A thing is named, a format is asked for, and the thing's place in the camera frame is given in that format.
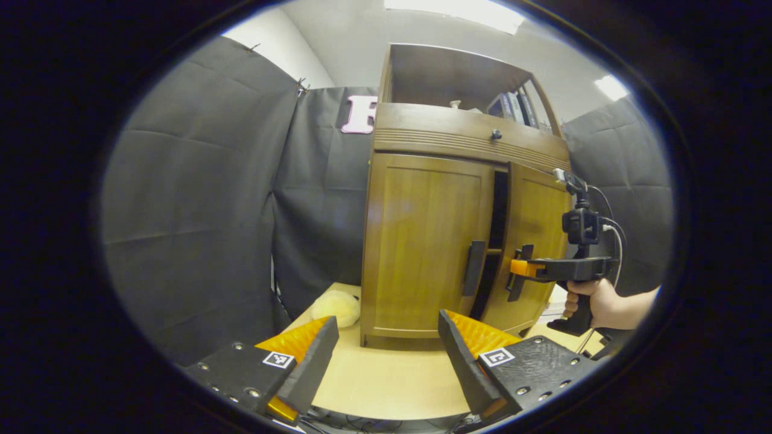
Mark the wooden double-door shoe cabinet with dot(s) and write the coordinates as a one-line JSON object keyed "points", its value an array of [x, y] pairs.
{"points": [[434, 72]]}

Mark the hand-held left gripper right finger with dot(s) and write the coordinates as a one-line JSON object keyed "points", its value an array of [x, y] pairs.
{"points": [[461, 367]]}

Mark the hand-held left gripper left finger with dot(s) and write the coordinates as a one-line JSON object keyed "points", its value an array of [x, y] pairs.
{"points": [[313, 367]]}

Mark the blue book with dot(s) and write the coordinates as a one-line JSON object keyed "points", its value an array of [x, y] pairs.
{"points": [[496, 106]]}

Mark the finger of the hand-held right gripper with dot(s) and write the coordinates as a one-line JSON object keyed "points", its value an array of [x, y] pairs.
{"points": [[528, 269]]}

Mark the white flat box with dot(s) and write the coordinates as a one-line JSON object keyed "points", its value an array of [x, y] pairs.
{"points": [[555, 301]]}

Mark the wooden shoe cabinet door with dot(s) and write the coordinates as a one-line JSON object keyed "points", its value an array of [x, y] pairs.
{"points": [[537, 205], [416, 241]]}

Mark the large ceiling light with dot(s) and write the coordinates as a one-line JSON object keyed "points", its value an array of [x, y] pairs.
{"points": [[458, 12]]}

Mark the grey book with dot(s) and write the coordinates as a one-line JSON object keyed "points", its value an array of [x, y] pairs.
{"points": [[512, 108]]}

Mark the wooden cabinet drawer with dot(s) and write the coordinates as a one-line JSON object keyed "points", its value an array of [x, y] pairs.
{"points": [[434, 129]]}

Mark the black backdrop cloth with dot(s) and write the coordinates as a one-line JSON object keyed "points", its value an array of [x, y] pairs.
{"points": [[199, 199]]}

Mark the small ceiling light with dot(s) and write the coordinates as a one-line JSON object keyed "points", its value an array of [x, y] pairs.
{"points": [[611, 87]]}

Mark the yellow plush toy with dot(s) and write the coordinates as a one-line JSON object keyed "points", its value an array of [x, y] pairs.
{"points": [[335, 308]]}

